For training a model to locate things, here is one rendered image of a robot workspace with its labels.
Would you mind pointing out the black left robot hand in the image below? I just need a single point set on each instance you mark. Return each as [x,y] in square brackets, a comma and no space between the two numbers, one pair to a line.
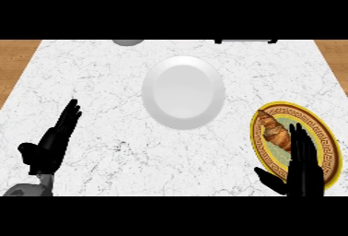
[55,141]

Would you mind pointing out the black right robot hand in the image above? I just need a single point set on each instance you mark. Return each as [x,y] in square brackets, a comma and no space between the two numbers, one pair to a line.
[304,166]

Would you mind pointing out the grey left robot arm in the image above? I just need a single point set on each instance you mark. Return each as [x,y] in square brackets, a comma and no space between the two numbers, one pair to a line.
[31,187]

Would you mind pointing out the yellow-rimmed patterned plate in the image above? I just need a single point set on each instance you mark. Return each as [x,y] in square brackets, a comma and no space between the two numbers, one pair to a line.
[328,138]

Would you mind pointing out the brown croissant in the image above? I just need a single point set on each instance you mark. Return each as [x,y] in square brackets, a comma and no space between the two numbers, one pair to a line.
[276,132]

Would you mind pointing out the black-legged grey appliance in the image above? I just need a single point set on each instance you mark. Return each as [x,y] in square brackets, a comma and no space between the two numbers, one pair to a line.
[245,40]

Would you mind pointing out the white plate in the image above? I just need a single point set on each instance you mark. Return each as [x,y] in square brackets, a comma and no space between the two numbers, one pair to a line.
[183,92]

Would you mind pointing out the grey round object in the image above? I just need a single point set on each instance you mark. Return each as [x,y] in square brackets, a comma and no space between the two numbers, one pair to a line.
[129,42]

